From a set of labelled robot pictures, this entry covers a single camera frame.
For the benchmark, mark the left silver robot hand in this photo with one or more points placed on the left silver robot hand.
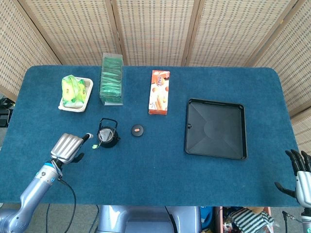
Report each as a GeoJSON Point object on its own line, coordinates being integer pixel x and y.
{"type": "Point", "coordinates": [65, 146]}

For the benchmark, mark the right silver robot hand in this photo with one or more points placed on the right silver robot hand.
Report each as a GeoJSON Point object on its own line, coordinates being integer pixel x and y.
{"type": "Point", "coordinates": [303, 180]}

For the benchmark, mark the white pyramid tea bag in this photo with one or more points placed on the white pyramid tea bag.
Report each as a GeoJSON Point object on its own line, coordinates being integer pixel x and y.
{"type": "Point", "coordinates": [105, 134]}

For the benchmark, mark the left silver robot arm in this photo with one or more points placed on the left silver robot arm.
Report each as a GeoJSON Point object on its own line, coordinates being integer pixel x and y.
{"type": "Point", "coordinates": [36, 187]}

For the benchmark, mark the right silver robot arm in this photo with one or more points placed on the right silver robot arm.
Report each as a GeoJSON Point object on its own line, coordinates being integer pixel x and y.
{"type": "Point", "coordinates": [306, 221]}

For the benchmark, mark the black cast iron teapot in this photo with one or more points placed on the black cast iron teapot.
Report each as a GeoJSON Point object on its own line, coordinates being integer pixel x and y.
{"type": "Point", "coordinates": [109, 144]}

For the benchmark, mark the clear box of green tea packets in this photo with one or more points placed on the clear box of green tea packets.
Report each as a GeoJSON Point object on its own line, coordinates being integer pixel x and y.
{"type": "Point", "coordinates": [111, 85]}

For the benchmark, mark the beige plastic food container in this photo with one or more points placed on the beige plastic food container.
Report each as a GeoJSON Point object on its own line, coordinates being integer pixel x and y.
{"type": "Point", "coordinates": [74, 109]}

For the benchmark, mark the green snack packets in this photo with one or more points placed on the green snack packets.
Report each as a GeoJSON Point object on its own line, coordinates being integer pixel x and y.
{"type": "Point", "coordinates": [70, 92]}

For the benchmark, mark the black floor device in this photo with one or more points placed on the black floor device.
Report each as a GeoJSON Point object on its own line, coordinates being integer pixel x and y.
{"type": "Point", "coordinates": [4, 116]}

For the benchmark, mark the black lid with orange knob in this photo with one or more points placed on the black lid with orange knob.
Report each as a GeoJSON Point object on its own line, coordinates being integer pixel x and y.
{"type": "Point", "coordinates": [137, 132]}

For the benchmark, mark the blue table cloth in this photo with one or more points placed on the blue table cloth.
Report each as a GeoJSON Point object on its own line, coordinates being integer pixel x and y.
{"type": "Point", "coordinates": [145, 174]}

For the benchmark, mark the black square tray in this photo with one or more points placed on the black square tray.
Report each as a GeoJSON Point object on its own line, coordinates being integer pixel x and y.
{"type": "Point", "coordinates": [216, 128]}

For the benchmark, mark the orange biscuit box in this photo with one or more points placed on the orange biscuit box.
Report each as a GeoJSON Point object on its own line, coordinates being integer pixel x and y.
{"type": "Point", "coordinates": [159, 97]}

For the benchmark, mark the grey robot torso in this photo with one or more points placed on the grey robot torso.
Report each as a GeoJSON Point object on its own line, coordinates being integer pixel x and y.
{"type": "Point", "coordinates": [145, 219]}

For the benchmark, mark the woven folding screen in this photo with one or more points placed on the woven folding screen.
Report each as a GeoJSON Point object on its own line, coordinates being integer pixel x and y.
{"type": "Point", "coordinates": [155, 29]}

